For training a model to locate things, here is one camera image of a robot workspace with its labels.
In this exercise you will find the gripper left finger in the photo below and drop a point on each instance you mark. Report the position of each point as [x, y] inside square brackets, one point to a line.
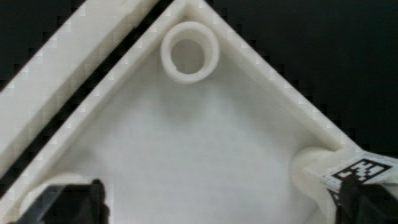
[66, 201]

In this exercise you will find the white table leg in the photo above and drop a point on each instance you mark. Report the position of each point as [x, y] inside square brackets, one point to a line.
[324, 167]

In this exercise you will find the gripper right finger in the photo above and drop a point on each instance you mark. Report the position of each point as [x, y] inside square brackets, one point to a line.
[368, 204]

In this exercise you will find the white square tabletop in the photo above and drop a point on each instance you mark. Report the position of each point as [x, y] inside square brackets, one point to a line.
[182, 127]

